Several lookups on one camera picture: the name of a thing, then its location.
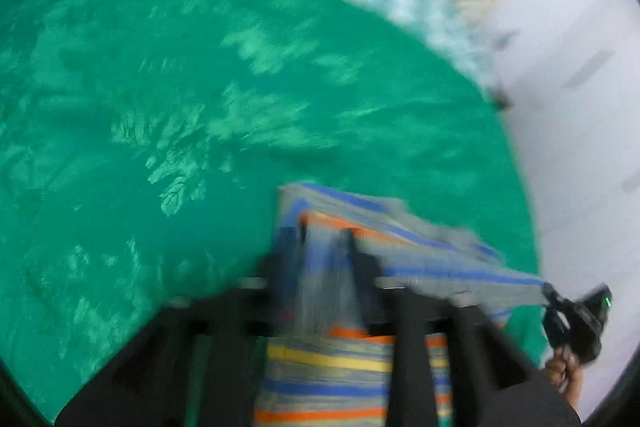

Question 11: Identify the green floral bedspread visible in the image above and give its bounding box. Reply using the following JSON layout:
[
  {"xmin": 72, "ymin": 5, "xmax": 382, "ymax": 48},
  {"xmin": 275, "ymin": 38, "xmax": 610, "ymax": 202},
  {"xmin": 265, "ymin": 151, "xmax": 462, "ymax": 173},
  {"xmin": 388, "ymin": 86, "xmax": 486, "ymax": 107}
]
[{"xmin": 1, "ymin": 0, "xmax": 538, "ymax": 421}]

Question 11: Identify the person right hand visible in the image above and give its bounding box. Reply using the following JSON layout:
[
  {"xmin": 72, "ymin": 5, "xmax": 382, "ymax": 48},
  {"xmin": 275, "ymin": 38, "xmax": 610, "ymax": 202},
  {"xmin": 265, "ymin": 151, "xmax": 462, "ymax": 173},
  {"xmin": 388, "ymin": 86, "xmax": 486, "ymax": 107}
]
[{"xmin": 542, "ymin": 347, "xmax": 584, "ymax": 410}]

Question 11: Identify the striped knit sweater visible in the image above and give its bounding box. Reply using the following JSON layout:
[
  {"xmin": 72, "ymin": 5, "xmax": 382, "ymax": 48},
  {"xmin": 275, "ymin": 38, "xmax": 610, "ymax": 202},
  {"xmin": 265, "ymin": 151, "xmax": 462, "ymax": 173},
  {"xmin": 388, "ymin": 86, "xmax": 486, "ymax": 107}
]
[{"xmin": 252, "ymin": 181, "xmax": 548, "ymax": 427}]

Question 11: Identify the white wardrobe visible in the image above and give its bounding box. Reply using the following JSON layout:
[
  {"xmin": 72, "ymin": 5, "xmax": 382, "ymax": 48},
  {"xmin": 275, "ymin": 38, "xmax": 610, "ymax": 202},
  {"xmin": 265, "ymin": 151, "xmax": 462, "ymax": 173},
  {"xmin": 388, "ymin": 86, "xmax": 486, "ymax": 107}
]
[{"xmin": 484, "ymin": 0, "xmax": 639, "ymax": 415}]

